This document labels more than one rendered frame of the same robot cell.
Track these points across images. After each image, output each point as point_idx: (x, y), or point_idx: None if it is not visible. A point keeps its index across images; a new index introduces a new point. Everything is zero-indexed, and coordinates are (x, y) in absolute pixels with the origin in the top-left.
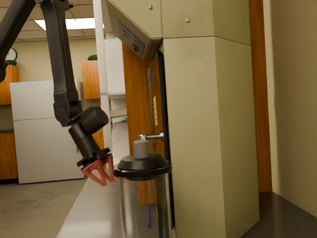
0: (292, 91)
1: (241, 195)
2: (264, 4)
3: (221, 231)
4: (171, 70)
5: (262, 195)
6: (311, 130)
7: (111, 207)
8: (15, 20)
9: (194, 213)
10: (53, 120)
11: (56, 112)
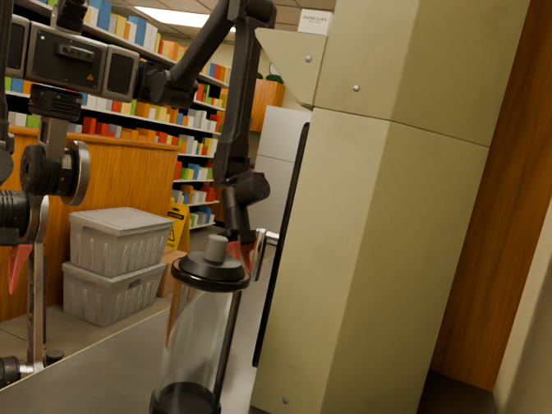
0: None
1: (377, 370)
2: None
3: (315, 403)
4: (310, 154)
5: (468, 390)
6: None
7: (249, 306)
8: (209, 36)
9: (285, 361)
10: None
11: (213, 164)
